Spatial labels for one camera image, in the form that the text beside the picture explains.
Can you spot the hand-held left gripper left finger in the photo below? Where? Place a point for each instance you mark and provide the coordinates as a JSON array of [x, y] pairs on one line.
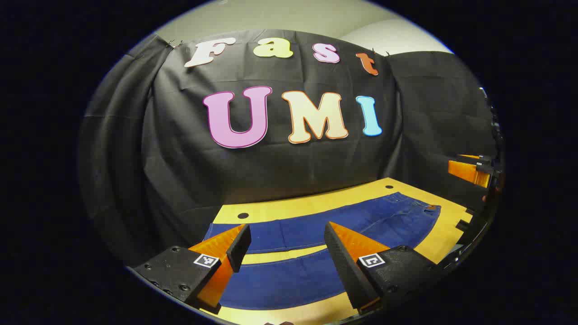
[[239, 248]]

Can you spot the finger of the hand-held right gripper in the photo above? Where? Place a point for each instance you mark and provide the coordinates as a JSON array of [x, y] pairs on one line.
[[467, 171]]

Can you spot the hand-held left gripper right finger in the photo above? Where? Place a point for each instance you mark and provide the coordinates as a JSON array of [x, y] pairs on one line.
[[343, 266]]

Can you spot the blue denim jeans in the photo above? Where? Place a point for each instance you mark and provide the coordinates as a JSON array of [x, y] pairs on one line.
[[384, 221]]

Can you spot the black round table grommet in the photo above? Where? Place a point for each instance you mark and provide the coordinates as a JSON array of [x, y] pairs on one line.
[[243, 215]]

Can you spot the black backdrop cloth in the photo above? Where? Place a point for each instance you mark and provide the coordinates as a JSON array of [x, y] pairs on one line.
[[180, 171]]

